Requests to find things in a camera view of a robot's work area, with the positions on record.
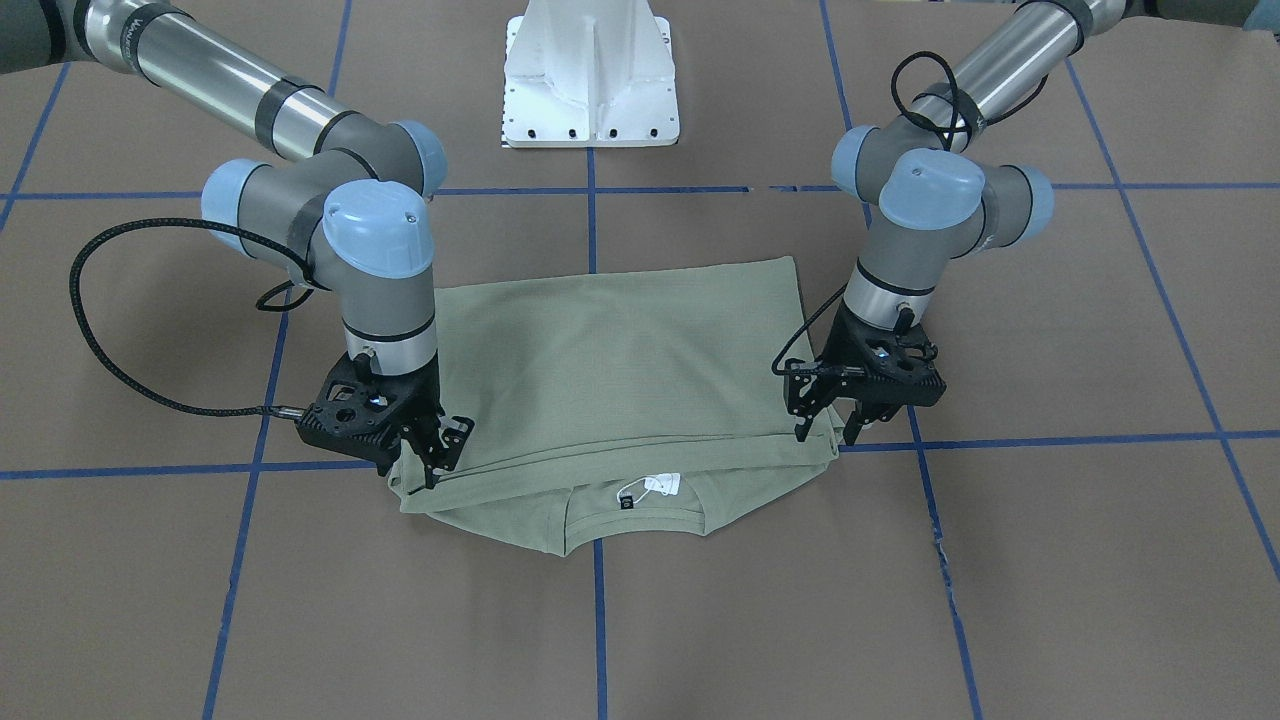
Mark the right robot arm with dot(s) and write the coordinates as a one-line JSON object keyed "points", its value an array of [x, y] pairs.
{"points": [[347, 213]]}

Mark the brown paper table mat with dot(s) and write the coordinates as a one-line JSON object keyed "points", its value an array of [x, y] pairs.
{"points": [[1085, 526]]}

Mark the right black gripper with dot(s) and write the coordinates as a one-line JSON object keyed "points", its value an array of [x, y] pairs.
{"points": [[421, 401]]}

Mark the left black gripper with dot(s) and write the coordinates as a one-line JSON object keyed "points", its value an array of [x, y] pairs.
{"points": [[836, 350]]}

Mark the white price tag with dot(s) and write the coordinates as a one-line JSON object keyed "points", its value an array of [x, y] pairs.
{"points": [[665, 484]]}

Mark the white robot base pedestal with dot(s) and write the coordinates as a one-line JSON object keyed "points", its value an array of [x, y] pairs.
{"points": [[589, 75]]}

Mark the olive green t-shirt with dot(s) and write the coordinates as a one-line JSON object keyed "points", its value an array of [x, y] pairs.
{"points": [[581, 386]]}

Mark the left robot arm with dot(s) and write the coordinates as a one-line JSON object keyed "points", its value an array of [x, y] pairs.
{"points": [[932, 205]]}

